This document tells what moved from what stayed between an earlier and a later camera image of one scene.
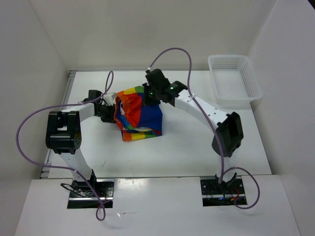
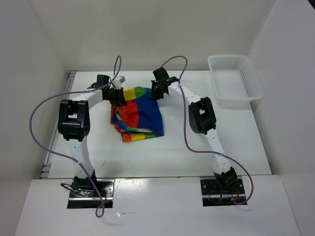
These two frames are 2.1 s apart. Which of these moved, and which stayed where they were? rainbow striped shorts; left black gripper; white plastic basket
Moved: left black gripper
Stayed: rainbow striped shorts; white plastic basket
